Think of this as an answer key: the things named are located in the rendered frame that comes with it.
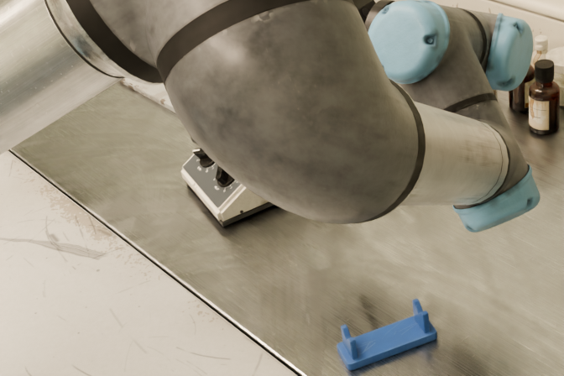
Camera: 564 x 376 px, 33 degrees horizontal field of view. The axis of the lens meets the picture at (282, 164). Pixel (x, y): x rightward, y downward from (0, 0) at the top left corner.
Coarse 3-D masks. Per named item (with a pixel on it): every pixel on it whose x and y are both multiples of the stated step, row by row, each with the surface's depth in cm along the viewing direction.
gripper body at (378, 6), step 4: (380, 0) 103; (384, 0) 103; (388, 0) 103; (392, 0) 103; (376, 4) 102; (380, 4) 102; (384, 4) 102; (388, 4) 102; (372, 8) 102; (376, 8) 102; (380, 8) 102; (372, 12) 102; (376, 12) 102; (368, 16) 102; (372, 16) 102; (368, 20) 102; (372, 20) 101; (364, 24) 102; (368, 24) 102; (368, 28) 101
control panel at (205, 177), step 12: (192, 156) 127; (192, 168) 126; (204, 168) 124; (216, 168) 123; (204, 180) 123; (216, 180) 121; (204, 192) 121; (216, 192) 120; (228, 192) 119; (216, 204) 119
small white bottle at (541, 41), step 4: (536, 36) 133; (540, 36) 133; (544, 36) 133; (536, 40) 132; (540, 40) 132; (544, 40) 132; (536, 44) 133; (540, 44) 132; (544, 44) 132; (536, 48) 133; (540, 48) 133; (544, 48) 133; (536, 52) 134; (540, 52) 133; (544, 52) 133; (532, 56) 134; (536, 56) 133; (540, 56) 133; (544, 56) 133; (532, 60) 134; (536, 60) 133; (532, 64) 134
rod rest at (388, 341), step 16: (416, 304) 98; (416, 320) 99; (368, 336) 99; (384, 336) 98; (400, 336) 98; (416, 336) 98; (432, 336) 98; (352, 352) 96; (368, 352) 97; (384, 352) 97; (352, 368) 96
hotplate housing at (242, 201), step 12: (192, 180) 125; (240, 192) 118; (252, 192) 119; (204, 204) 124; (228, 204) 118; (240, 204) 119; (252, 204) 120; (264, 204) 121; (216, 216) 119; (228, 216) 119; (240, 216) 120
